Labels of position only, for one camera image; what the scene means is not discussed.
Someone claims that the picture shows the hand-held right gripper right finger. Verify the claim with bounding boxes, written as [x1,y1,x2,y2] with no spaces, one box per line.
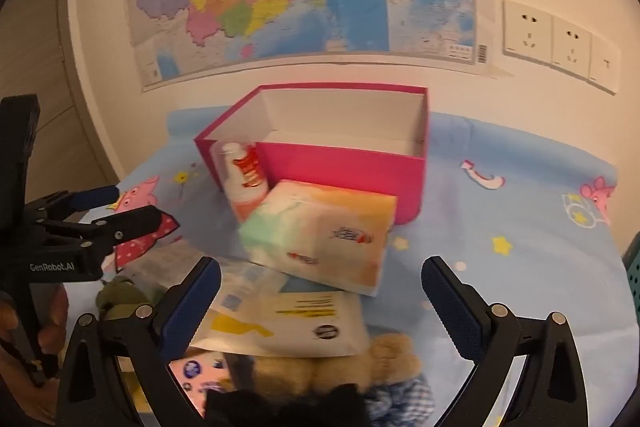
[421,256,588,427]

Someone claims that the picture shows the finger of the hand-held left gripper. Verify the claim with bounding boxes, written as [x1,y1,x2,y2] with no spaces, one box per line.
[37,205,166,268]
[22,186,121,228]

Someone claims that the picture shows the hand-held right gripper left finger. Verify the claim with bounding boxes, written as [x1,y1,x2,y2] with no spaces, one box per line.
[54,256,223,427]

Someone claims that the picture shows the small pink tissue packet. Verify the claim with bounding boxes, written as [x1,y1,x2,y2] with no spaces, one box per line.
[167,352,236,418]

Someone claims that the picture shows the green plush frog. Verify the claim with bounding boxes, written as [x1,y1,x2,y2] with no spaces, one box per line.
[96,274,166,323]

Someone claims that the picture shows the brown teddy bear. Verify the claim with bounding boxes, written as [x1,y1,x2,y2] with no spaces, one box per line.
[227,332,423,408]

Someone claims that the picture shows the yellow white wipes pack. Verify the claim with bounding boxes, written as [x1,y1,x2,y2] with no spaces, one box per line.
[187,289,368,358]

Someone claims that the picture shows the blue checkered cloth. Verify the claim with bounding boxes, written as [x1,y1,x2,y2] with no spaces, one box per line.
[362,374,435,427]

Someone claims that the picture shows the black cloth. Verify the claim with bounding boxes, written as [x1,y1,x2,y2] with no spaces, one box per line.
[202,352,371,427]

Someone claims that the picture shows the pink cardboard box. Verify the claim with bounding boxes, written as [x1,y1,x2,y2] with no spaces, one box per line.
[195,83,430,225]

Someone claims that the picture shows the person's left hand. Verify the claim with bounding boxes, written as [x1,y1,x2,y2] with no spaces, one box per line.
[0,284,70,425]

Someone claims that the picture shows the clear plastic packet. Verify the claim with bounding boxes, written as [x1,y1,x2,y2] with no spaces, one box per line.
[135,252,286,313]

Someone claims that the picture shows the blue cartoon bed sheet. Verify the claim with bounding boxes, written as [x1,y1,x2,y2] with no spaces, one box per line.
[107,107,640,427]

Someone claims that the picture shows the white red-label tube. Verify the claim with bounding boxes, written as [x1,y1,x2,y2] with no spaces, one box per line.
[210,142,271,223]

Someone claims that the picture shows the brown wooden door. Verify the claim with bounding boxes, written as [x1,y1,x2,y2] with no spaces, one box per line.
[0,0,121,208]

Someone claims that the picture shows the large pastel tissue pack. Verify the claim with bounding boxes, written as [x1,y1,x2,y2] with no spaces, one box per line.
[238,179,398,298]

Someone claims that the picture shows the teal perforated panel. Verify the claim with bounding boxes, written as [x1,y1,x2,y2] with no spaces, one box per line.
[621,232,640,333]

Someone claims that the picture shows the white wall switch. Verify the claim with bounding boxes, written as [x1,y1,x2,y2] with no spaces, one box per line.
[589,32,621,95]

